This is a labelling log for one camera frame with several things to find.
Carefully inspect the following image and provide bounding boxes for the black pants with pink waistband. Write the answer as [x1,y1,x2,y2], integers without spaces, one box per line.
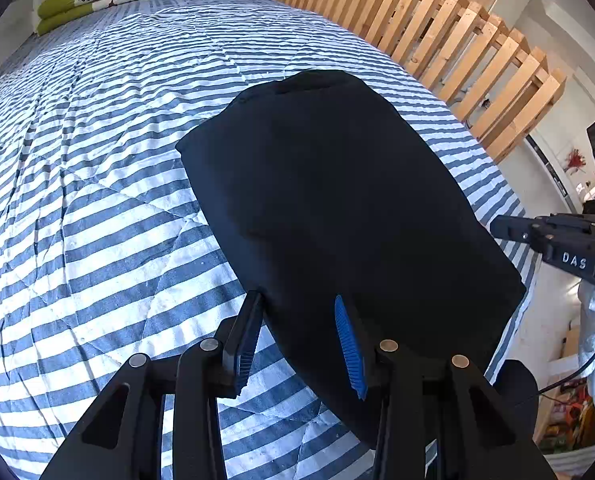
[177,70,525,445]

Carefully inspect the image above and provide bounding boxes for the black cable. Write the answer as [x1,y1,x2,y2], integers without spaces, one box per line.
[531,318,595,396]

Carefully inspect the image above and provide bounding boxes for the wooden slatted bed rail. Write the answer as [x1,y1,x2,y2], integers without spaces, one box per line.
[278,0,567,162]

